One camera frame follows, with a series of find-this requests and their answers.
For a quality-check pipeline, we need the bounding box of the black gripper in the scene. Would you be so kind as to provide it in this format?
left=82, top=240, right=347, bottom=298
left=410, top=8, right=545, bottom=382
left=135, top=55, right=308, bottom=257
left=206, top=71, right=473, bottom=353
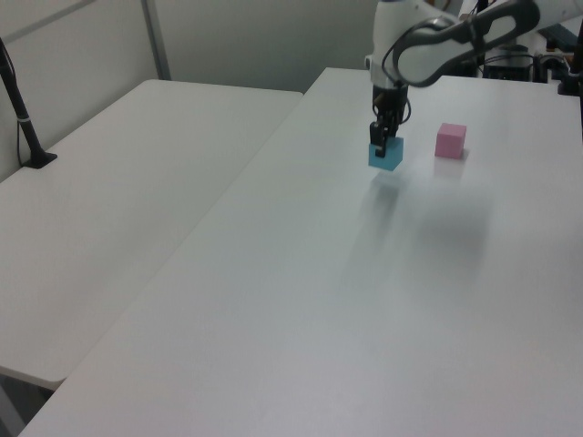
left=369, top=83, right=410, bottom=159

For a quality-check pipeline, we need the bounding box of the blue cube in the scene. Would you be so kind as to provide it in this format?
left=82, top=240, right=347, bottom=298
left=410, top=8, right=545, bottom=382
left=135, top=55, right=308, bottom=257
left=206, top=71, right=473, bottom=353
left=367, top=136, right=405, bottom=174

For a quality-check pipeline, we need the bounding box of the pink cube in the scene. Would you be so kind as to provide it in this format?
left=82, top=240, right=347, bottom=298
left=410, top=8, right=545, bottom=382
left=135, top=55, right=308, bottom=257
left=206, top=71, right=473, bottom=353
left=434, top=122, right=468, bottom=159

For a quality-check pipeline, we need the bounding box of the black electronics box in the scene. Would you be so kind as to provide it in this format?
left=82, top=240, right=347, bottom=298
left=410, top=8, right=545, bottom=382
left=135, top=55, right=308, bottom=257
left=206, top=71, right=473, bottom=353
left=483, top=50, right=535, bottom=82

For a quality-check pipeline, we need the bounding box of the black corner clamp stand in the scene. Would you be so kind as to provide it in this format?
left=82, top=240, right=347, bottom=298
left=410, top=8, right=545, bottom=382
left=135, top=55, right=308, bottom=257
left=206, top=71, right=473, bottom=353
left=557, top=26, right=583, bottom=97

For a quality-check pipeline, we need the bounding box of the black keyboard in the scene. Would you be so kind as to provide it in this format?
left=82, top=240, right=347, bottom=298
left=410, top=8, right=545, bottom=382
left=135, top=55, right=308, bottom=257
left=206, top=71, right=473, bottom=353
left=544, top=23, right=582, bottom=49

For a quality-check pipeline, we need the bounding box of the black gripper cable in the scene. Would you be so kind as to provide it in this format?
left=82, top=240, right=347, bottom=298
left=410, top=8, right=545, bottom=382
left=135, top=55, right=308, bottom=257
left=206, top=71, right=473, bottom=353
left=380, top=16, right=414, bottom=127

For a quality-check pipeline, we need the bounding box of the black metal bracket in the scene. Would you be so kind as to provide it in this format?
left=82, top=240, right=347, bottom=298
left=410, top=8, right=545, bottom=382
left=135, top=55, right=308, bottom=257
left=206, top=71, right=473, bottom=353
left=534, top=53, right=568, bottom=84

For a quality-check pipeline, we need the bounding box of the black camera stand pole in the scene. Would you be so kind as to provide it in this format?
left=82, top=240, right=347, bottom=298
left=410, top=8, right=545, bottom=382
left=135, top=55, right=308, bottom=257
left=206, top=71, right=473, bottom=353
left=0, top=36, right=58, bottom=171

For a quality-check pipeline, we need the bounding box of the thin black stand cable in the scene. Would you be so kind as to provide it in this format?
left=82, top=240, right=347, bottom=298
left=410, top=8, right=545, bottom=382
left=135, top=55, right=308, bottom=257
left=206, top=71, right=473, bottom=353
left=0, top=39, right=28, bottom=166

